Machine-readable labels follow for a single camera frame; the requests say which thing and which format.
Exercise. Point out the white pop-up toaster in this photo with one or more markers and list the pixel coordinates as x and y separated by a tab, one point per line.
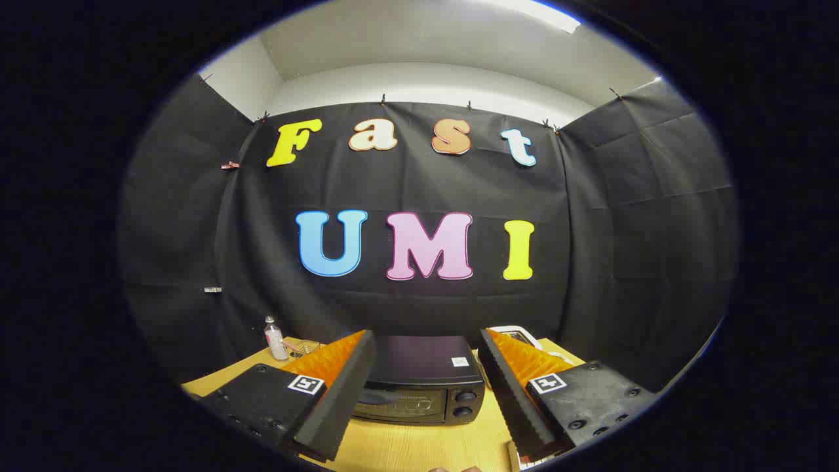
518	333

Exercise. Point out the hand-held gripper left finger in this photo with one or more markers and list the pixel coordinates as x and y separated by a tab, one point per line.
341	400

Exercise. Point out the black toaster oven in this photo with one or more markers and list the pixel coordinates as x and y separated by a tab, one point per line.
419	367

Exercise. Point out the black backdrop cloth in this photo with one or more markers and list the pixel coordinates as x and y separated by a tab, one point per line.
419	183

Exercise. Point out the pink clothes clip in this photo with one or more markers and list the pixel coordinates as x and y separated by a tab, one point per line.
229	165

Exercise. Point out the pink striped straw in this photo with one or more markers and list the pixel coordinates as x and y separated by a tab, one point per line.
292	347

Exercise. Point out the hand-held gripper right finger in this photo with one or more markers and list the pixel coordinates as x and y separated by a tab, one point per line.
518	400

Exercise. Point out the small clear plastic bottle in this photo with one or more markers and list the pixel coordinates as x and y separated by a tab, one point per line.
275	341

